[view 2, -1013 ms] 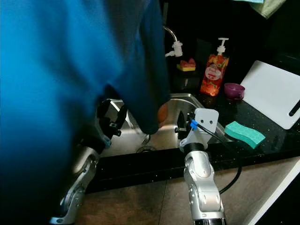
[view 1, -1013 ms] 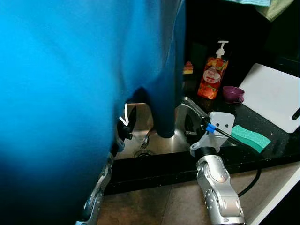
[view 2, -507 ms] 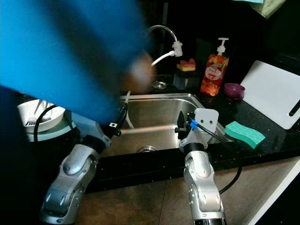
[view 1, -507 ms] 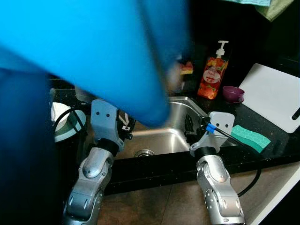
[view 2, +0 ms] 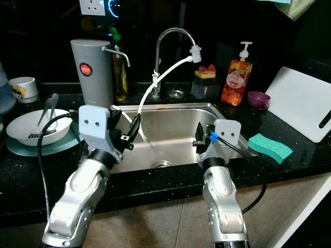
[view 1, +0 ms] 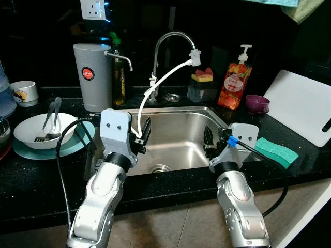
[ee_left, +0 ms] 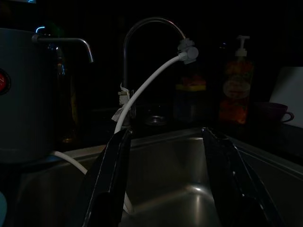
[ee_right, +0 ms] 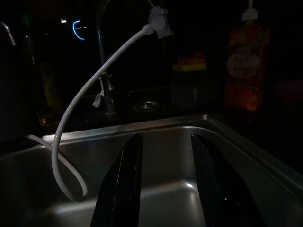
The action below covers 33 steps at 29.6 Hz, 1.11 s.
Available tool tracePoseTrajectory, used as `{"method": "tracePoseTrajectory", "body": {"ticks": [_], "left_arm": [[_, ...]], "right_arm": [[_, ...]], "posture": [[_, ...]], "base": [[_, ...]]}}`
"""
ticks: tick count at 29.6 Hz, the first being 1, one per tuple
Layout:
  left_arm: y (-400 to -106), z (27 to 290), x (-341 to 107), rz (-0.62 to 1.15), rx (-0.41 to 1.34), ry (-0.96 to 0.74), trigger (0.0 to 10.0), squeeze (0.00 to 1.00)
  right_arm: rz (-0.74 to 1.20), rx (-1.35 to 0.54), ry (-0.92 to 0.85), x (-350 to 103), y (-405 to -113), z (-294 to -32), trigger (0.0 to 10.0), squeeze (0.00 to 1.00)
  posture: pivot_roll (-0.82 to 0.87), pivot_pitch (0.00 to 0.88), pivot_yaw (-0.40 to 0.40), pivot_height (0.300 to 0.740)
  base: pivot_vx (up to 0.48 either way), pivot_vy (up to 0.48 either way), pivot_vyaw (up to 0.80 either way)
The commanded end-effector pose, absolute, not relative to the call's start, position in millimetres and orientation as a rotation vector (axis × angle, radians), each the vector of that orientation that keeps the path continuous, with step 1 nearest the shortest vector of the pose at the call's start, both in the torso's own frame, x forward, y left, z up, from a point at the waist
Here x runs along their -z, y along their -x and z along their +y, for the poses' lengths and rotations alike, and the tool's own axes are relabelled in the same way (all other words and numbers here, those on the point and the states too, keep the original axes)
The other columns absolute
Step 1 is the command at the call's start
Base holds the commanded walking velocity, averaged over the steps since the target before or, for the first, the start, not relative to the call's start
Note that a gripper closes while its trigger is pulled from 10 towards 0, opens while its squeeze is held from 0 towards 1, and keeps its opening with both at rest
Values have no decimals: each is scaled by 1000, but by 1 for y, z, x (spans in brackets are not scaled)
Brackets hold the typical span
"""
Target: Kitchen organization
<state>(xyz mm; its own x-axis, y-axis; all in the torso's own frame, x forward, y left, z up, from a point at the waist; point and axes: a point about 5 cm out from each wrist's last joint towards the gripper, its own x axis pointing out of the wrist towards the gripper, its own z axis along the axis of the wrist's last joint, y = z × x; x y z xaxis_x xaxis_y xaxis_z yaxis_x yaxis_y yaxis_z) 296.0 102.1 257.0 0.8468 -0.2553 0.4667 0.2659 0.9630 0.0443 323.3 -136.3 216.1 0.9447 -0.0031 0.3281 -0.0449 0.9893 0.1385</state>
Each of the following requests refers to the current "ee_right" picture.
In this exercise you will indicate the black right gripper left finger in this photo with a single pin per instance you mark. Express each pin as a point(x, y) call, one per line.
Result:
point(120, 189)

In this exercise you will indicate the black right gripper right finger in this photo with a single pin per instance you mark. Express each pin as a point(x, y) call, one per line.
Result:
point(217, 201)

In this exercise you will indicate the stainless steel sink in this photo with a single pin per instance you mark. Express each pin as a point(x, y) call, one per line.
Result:
point(165, 196)

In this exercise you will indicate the round metal counter fitting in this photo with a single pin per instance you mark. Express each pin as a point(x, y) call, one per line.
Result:
point(146, 106)

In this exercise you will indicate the black sponge holder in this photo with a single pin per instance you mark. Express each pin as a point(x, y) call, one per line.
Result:
point(187, 92)

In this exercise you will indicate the green capped oil bottle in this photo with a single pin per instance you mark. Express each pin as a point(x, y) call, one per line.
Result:
point(49, 94)

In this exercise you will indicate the orange pump soap bottle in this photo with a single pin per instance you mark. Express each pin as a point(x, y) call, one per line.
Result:
point(246, 82)

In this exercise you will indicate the yellow red scrub sponge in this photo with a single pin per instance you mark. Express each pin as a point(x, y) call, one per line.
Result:
point(189, 67)

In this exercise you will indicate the grey water filter canister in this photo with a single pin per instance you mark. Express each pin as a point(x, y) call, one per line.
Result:
point(11, 94)

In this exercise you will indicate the chrome gooseneck faucet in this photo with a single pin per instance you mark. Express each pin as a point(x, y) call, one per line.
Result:
point(101, 35)

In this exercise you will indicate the white faucet diverter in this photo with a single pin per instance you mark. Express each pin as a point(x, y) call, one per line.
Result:
point(161, 23)

